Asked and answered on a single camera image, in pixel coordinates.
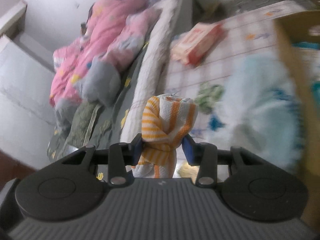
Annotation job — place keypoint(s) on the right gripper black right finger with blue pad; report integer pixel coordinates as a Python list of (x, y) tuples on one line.
[(203, 155)]

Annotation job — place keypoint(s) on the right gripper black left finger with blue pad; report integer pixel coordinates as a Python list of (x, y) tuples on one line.
[(120, 156)]

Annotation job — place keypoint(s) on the orange white striped towel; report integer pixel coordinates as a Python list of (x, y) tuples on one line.
[(166, 120)]

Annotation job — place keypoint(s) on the gold foil package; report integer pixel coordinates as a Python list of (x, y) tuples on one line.
[(184, 170)]

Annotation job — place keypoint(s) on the dark green bed sheet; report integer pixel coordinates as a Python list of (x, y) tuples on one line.
[(106, 85)]

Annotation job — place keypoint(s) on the green patterned pillow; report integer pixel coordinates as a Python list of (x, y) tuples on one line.
[(83, 123)]

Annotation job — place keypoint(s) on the green white knitted scrunchie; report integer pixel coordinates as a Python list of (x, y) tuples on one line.
[(207, 96)]

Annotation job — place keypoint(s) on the plaid floral table cloth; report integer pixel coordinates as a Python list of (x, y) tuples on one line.
[(248, 33)]

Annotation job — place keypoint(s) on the white plastic bag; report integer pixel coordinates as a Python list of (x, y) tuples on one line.
[(260, 112)]

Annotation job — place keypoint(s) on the pink grey quilt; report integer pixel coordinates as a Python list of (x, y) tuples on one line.
[(115, 34)]

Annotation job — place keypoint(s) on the white cabinet door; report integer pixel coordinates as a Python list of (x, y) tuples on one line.
[(27, 120)]

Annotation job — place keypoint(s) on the red pink tissue pack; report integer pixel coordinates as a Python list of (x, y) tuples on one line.
[(193, 46)]

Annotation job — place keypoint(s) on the white frayed mattress pad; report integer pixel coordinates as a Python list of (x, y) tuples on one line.
[(156, 55)]

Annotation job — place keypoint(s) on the cardboard box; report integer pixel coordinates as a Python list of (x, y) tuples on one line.
[(292, 29)]

